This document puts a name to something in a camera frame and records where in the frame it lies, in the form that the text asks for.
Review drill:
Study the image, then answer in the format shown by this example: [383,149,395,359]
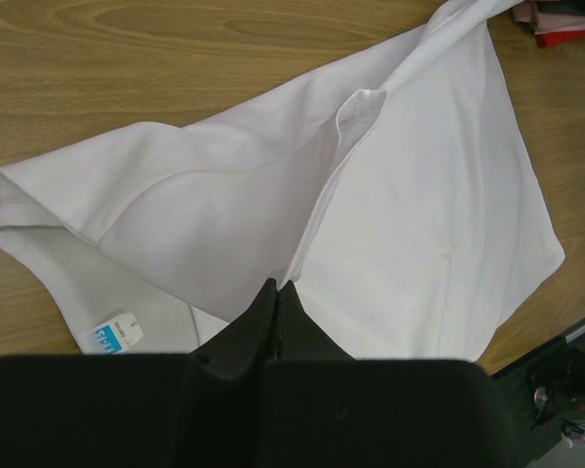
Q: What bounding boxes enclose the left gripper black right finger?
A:
[262,283,356,467]

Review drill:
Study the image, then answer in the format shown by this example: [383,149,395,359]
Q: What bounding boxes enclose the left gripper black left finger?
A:
[175,279,278,467]

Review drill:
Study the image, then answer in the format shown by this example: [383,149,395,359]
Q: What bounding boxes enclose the white t-shirt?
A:
[0,1,565,361]

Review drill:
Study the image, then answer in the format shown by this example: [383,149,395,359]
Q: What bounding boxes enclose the folded bright red t-shirt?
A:
[535,30,585,49]

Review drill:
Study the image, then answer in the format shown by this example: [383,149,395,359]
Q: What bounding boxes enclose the folded beige pink t-shirt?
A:
[511,1,585,35]

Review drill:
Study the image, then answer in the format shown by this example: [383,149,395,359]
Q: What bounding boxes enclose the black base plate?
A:
[493,319,585,467]

